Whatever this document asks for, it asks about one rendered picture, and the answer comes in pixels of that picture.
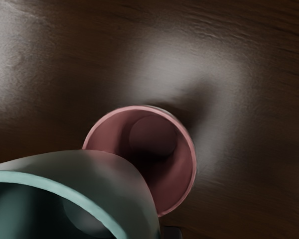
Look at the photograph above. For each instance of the pink cup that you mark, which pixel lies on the pink cup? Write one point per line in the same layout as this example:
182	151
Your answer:
169	171

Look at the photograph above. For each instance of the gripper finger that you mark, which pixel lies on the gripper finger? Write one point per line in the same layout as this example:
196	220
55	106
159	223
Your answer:
172	233

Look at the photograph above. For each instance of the teal cup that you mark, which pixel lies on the teal cup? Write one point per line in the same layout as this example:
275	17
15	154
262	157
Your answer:
97	174

